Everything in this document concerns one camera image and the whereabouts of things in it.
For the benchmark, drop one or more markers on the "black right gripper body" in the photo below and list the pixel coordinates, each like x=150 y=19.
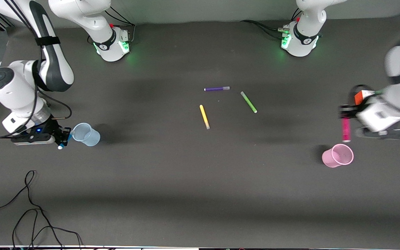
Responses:
x=51 y=128

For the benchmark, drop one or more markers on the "blue marker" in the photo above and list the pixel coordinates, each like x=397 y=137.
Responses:
x=61 y=146

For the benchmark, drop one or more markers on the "pink marker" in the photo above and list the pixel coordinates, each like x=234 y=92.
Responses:
x=346 y=130

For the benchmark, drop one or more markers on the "colourful puzzle cube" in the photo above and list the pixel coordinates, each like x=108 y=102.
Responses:
x=363 y=97

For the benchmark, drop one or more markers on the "light blue plastic cup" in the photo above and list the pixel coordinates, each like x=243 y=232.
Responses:
x=86 y=134

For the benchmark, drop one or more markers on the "pink plastic cup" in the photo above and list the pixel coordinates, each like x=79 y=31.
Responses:
x=338 y=155

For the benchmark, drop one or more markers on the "green marker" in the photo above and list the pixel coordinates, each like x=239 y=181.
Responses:
x=248 y=102

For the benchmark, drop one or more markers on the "purple marker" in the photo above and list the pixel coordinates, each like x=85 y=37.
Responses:
x=217 y=89

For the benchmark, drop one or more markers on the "yellow marker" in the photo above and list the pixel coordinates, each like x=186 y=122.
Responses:
x=204 y=117

